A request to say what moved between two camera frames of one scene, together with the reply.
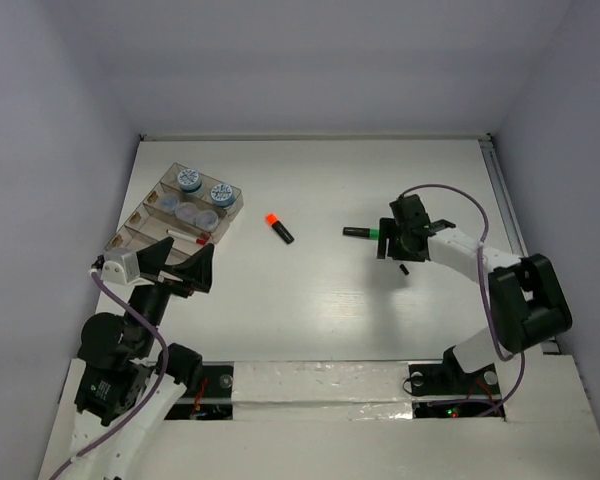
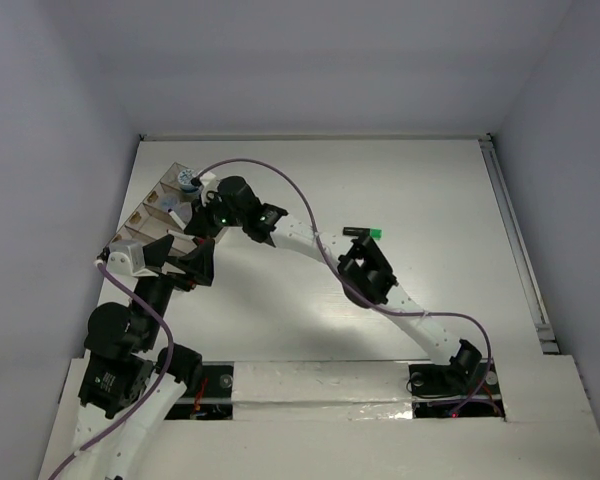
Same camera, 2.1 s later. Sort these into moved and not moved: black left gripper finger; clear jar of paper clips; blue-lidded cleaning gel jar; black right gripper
Moved: black right gripper
Not moved: clear jar of paper clips; black left gripper finger; blue-lidded cleaning gel jar
